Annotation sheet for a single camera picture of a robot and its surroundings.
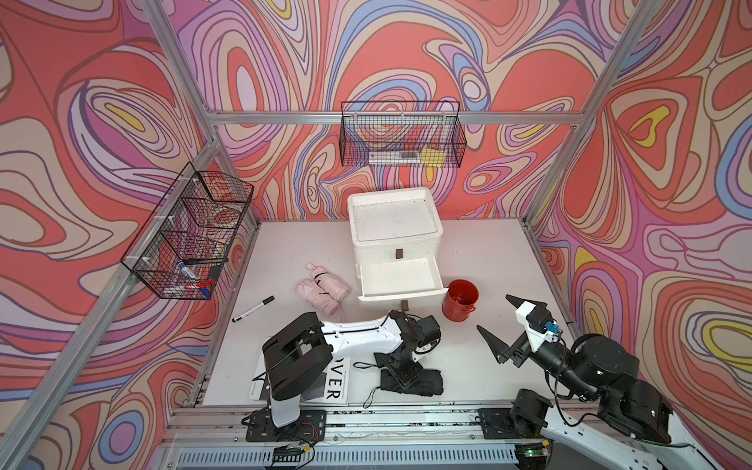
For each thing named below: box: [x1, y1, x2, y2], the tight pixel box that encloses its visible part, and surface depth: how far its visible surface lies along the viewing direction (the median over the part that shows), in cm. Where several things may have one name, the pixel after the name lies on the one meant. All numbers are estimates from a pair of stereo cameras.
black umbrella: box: [353, 362, 444, 409], surface depth 79 cm
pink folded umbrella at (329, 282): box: [305, 262, 352, 303], surface depth 100 cm
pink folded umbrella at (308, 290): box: [294, 278, 340, 317], surface depth 96 cm
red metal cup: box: [441, 279, 479, 323], surface depth 90 cm
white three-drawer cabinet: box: [346, 187, 449, 302], surface depth 89 cm
